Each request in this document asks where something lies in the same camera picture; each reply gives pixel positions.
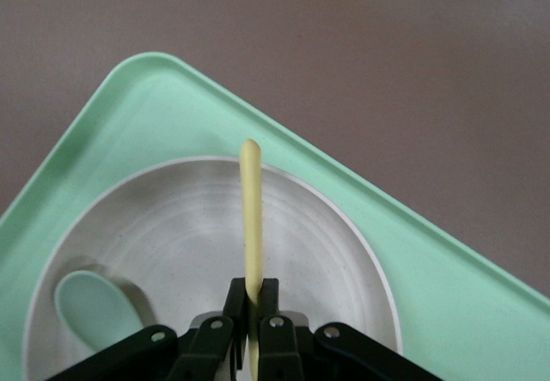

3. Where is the yellow plastic fork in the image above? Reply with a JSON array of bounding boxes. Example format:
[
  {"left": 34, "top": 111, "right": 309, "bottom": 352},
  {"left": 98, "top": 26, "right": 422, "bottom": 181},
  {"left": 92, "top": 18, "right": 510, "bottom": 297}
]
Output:
[{"left": 238, "top": 138, "right": 264, "bottom": 381}]

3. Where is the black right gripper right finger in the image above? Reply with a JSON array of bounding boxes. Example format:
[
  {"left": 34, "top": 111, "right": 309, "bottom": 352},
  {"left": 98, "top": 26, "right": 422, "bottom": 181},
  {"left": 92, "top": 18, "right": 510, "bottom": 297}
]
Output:
[{"left": 254, "top": 277, "right": 436, "bottom": 381}]

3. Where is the mint green plastic spoon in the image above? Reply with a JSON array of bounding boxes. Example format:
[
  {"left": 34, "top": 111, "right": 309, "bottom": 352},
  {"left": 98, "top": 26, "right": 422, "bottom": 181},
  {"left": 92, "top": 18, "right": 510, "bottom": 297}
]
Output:
[{"left": 54, "top": 270, "right": 147, "bottom": 353}]

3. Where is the mint green rectangular tray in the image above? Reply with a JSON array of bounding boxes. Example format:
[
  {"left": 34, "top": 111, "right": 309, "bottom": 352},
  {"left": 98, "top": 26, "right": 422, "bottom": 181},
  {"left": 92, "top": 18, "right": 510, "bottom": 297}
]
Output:
[{"left": 0, "top": 52, "right": 550, "bottom": 381}]

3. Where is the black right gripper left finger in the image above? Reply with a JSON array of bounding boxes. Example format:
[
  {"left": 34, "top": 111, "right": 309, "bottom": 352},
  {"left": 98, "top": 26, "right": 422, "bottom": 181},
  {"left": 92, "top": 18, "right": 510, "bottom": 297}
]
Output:
[{"left": 55, "top": 277, "right": 251, "bottom": 381}]

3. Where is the round white plate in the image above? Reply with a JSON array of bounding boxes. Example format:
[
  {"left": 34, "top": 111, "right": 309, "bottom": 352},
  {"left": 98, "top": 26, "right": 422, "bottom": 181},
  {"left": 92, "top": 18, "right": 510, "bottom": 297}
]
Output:
[{"left": 21, "top": 156, "right": 404, "bottom": 381}]

